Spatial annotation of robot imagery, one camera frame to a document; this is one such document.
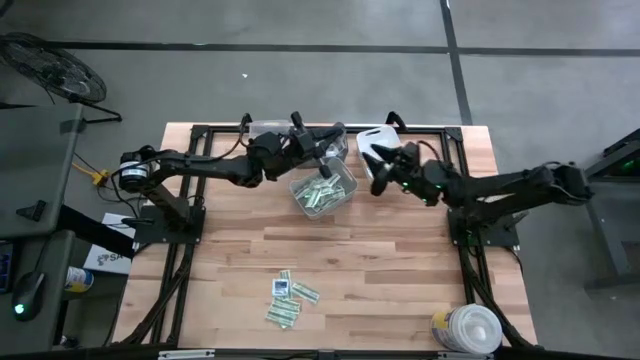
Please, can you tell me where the clear plastic bin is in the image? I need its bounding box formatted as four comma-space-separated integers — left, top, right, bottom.
248, 119, 292, 180

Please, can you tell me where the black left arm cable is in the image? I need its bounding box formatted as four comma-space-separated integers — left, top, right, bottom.
219, 113, 254, 161

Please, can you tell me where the yellow power plug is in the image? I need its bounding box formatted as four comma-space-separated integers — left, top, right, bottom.
72, 162, 111, 187

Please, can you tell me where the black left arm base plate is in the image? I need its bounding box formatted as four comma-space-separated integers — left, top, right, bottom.
122, 204, 206, 246

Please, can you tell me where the black computer mouse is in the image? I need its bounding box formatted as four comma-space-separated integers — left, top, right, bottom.
12, 271, 46, 322

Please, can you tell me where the dark grey plastic bin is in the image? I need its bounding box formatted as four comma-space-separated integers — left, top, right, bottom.
289, 121, 350, 170

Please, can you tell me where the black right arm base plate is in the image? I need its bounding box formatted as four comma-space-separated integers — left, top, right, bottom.
447, 206, 530, 248

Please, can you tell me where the black desk clamp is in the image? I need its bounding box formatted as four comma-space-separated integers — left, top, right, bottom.
14, 199, 49, 224

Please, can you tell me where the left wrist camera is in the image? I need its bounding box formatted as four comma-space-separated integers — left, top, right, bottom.
280, 132, 307, 160

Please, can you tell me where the dark metal cart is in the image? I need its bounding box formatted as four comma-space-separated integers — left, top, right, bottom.
551, 127, 640, 291

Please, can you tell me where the grey side desk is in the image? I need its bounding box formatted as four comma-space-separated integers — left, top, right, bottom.
0, 102, 84, 351

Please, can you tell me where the dark device on desk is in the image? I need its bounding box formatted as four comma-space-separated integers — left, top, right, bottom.
0, 239, 14, 295

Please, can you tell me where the black power cable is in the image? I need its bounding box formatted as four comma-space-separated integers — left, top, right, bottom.
94, 164, 151, 219

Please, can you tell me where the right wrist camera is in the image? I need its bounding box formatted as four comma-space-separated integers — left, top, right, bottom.
407, 158, 437, 190

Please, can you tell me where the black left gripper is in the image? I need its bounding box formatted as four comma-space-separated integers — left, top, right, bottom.
290, 110, 348, 180

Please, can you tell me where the white cardboard box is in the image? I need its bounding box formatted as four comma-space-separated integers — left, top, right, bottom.
82, 212, 136, 275

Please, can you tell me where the disinfectant wipes canister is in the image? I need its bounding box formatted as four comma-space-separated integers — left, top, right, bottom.
430, 303, 504, 355

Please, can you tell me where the black floor fan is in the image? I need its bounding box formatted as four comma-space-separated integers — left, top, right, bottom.
0, 32, 124, 124

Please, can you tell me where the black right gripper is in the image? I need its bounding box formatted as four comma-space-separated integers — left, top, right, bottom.
361, 141, 427, 197

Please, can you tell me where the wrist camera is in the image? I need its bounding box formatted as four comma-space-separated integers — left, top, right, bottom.
407, 158, 437, 190
280, 132, 307, 160

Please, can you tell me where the silver aluminium bracket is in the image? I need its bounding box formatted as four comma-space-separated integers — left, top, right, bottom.
436, 351, 494, 360
157, 349, 216, 360

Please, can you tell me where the white plastic bin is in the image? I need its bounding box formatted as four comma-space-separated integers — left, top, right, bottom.
355, 124, 414, 190

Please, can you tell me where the light grey plastic bin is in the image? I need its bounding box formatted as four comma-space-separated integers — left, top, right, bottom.
288, 157, 359, 221

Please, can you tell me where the small white yellow canister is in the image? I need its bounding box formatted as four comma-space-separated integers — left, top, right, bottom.
64, 266, 95, 294

